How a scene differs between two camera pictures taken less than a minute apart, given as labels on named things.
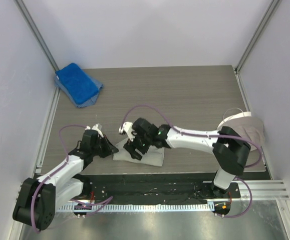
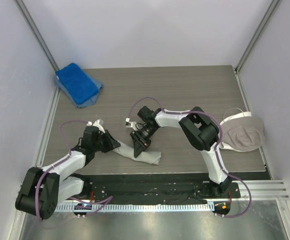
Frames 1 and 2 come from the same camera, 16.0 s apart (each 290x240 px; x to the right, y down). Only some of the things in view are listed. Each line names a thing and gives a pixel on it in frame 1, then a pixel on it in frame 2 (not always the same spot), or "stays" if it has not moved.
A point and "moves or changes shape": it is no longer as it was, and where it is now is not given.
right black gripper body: (141, 143) to (143, 136)
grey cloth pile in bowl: (249, 127) stays
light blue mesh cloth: (90, 102) stays
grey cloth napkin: (154, 156) moves or changes shape
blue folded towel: (80, 86) stays
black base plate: (143, 188) stays
